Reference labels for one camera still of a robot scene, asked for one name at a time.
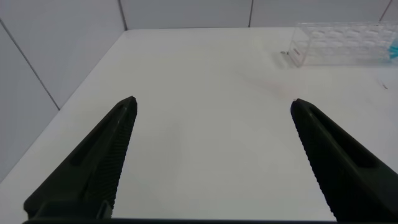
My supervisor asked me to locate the blue pigment test tube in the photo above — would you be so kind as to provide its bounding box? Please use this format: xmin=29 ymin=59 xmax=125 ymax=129
xmin=387 ymin=40 xmax=398 ymax=62

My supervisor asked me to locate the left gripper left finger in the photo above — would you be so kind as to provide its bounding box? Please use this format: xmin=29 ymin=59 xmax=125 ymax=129
xmin=23 ymin=95 xmax=139 ymax=220

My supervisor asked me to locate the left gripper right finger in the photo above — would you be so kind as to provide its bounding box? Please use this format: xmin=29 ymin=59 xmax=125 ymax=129
xmin=290 ymin=98 xmax=398 ymax=223

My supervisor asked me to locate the clear plastic test tube rack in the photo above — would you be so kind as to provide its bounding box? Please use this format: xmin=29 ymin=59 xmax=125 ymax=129
xmin=287 ymin=21 xmax=398 ymax=68

